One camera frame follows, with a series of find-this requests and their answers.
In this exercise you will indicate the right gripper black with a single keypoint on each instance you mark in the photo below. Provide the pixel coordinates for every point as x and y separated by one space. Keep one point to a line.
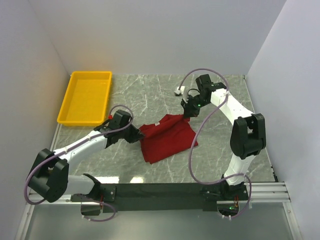
189 110

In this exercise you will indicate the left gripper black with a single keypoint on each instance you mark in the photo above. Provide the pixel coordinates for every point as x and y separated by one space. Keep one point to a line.
135 133

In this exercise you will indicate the red t shirt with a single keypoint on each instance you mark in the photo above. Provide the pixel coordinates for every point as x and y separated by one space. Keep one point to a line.
165 138

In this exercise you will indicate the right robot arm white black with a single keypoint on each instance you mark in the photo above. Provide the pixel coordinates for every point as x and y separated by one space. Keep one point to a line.
248 135

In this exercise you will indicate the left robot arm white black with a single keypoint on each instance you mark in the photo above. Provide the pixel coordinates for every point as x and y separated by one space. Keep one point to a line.
49 175

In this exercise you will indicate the black base beam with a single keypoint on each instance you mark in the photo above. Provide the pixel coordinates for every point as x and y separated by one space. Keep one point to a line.
164 196

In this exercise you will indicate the yellow plastic tray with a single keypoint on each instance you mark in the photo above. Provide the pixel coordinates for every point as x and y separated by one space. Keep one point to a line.
86 99

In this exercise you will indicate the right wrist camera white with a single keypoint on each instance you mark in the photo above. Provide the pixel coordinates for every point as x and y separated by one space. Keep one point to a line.
182 92

